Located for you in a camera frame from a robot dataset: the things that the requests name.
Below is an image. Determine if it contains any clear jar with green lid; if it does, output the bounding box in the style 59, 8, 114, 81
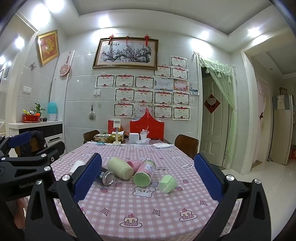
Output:
133, 159, 156, 188

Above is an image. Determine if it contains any green lace curtain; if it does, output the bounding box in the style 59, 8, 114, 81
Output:
193, 51, 238, 169

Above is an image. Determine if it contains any blue and white humidifier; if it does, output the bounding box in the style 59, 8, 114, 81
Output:
47, 102, 58, 121

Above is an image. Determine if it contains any black jacket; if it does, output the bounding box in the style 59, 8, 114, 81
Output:
19, 130, 48, 154

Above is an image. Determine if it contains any group of wall certificates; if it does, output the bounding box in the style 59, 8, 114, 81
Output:
95, 55, 191, 121

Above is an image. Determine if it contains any tray of snacks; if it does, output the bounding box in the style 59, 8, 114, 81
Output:
93, 133, 125, 143

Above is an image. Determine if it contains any white cup with sticks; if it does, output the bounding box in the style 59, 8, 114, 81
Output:
139, 127, 149, 142

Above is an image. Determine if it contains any potted green plant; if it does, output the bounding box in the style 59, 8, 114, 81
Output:
34, 103, 46, 117

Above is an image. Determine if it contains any round pink hanging ornament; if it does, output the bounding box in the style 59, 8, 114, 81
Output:
59, 51, 71, 77

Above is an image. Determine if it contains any pink checked tablecloth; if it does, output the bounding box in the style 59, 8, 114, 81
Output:
50, 141, 241, 241

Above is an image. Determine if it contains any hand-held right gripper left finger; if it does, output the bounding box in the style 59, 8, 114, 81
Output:
25, 152, 103, 241

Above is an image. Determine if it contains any cream cup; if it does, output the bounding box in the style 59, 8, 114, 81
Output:
107, 157, 134, 180

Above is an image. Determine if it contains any white and black cabinet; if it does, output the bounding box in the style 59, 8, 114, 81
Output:
8, 120, 64, 156

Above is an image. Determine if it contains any red door decoration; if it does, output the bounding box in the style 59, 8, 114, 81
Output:
204, 93, 220, 114

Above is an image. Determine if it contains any white and pink cup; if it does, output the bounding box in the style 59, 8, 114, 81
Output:
68, 160, 86, 178

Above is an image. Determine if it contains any clear plastic bag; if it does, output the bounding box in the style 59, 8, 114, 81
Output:
153, 142, 174, 149

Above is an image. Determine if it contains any pink door curtain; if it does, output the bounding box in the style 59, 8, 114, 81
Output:
253, 76, 272, 163

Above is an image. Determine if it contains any framed plum blossom painting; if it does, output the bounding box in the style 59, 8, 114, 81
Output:
92, 37, 159, 70

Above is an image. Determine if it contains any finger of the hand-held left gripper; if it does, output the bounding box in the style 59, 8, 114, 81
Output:
0, 141, 66, 178
0, 131, 33, 160

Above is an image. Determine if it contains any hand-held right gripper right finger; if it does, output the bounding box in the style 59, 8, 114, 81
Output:
194, 153, 271, 241

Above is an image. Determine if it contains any brown wooden chair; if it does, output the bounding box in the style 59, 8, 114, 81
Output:
174, 134, 199, 160
83, 130, 100, 144

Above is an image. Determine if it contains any framed red and gold picture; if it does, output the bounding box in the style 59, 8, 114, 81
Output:
36, 30, 60, 67

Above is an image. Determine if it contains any person's left forearm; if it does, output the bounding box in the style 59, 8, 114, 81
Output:
5, 198, 28, 232

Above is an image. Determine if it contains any white panel door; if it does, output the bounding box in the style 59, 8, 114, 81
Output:
201, 76, 230, 167

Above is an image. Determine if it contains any red gift box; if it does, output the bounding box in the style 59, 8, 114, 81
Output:
129, 110, 165, 141

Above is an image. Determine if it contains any white refrigerator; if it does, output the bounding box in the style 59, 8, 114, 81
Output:
268, 94, 295, 165

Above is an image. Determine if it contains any small green cup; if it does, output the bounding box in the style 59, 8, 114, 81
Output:
158, 175, 178, 194

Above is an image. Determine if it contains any red box with toys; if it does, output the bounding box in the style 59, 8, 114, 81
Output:
21, 109, 40, 123

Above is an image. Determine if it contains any steel and black cup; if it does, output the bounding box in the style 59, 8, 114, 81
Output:
97, 166, 115, 186

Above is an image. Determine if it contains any white desk lamp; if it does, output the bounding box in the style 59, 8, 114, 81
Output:
111, 118, 122, 146

